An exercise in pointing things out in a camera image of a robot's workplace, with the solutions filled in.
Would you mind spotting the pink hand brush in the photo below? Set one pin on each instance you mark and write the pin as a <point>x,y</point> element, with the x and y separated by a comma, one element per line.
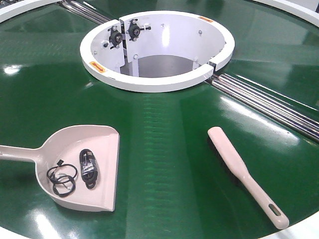
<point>237,167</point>

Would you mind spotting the pink plastic dustpan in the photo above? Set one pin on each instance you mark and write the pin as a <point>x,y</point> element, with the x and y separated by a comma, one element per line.
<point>66,145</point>

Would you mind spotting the green conveyor belt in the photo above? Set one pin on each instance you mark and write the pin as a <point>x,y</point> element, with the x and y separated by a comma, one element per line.
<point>171,184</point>

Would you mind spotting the orange warning label front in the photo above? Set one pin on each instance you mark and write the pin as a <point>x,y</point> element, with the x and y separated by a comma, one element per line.
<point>98,67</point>

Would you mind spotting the orange warning label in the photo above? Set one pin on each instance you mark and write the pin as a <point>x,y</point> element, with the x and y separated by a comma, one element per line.
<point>206,19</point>
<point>98,67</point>

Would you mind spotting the orange warning label back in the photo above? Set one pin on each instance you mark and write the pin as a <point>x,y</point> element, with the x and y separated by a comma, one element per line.
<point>206,19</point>

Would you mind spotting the right steel roller strip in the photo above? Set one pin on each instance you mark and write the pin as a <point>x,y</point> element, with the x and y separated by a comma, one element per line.
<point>267,104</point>

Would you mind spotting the steel roller strip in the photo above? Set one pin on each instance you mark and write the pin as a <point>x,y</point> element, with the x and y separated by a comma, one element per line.
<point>84,11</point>
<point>267,104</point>

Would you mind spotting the left steel roller strip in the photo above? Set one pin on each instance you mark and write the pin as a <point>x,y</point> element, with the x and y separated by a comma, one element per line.
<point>84,11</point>

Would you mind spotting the white outer rim right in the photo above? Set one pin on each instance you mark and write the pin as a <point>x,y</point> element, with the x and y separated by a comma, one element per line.
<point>295,9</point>

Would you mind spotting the white rim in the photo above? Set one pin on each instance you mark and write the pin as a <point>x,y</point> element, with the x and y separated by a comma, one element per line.
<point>7,234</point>
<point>20,7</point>
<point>295,9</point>

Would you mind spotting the white outer rim left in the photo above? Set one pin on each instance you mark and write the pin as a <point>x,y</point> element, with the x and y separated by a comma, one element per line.
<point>20,7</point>

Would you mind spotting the white outer rim bottom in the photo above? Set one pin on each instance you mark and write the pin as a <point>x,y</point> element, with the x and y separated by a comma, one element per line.
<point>7,234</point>

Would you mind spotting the white central ring housing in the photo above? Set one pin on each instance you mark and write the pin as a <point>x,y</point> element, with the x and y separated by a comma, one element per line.
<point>209,47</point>

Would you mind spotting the right black bearing mount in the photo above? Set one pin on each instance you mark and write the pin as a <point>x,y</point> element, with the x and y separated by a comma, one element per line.
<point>134,30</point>

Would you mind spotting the black bearing mount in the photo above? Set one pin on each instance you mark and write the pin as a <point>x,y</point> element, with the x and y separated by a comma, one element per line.
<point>115,37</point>
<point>134,30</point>

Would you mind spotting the left black bearing mount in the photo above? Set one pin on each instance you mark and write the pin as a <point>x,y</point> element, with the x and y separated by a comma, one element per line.
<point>115,37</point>

